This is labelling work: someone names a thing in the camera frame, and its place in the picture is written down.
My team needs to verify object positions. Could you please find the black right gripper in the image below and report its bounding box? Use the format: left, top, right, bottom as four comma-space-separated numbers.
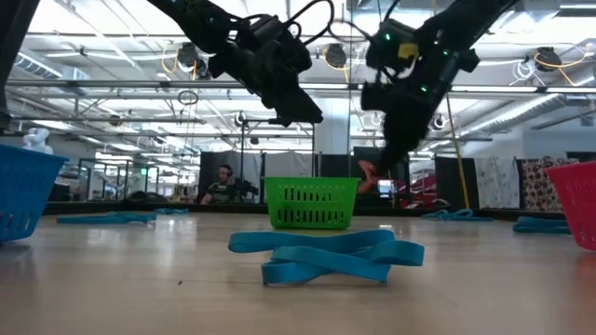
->
361, 78, 443, 177

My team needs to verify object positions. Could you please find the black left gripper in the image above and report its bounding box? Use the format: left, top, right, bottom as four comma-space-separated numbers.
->
209, 32, 325, 126

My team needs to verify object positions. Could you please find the black partition panel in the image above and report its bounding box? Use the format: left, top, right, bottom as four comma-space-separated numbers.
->
312, 153, 353, 178
199, 151, 262, 205
352, 146, 412, 208

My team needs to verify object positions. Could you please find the black hanging cloth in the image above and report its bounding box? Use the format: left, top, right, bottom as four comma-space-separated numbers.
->
435, 156, 479, 209

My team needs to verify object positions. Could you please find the green plastic basket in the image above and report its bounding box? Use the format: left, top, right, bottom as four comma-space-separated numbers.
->
262, 175, 360, 231

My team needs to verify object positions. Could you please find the black background robot stand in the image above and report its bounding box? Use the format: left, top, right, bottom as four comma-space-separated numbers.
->
232, 118, 261, 202

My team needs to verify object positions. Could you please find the white floral cloth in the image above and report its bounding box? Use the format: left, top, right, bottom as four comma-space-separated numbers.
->
473, 155, 522, 209

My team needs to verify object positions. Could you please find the person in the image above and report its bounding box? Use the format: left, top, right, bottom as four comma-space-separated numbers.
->
199, 163, 248, 206

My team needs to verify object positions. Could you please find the dark floral cloth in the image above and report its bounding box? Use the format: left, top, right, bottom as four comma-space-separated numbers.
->
518, 156, 581, 211

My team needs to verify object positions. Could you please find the red plastic basket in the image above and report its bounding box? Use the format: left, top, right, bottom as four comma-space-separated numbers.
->
545, 160, 596, 252

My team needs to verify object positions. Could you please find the white robot figure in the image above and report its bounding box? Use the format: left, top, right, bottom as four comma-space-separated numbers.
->
21, 127, 55, 155

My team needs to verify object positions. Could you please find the blue plastic basket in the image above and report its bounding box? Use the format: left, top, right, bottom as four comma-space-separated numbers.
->
0, 142, 70, 246

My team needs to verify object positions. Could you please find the yellow hanging cable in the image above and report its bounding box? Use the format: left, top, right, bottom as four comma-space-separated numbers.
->
444, 92, 470, 209

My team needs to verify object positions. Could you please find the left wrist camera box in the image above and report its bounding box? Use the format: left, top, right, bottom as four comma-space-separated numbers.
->
249, 13, 292, 43

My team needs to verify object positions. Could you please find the black left camera cable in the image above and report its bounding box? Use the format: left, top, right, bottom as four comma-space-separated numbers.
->
278, 0, 370, 48

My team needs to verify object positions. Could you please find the black cable loop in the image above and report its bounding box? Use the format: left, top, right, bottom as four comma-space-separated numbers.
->
176, 88, 200, 106

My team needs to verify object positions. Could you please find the black metal frame rack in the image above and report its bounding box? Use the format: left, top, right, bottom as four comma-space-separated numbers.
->
76, 157, 162, 202

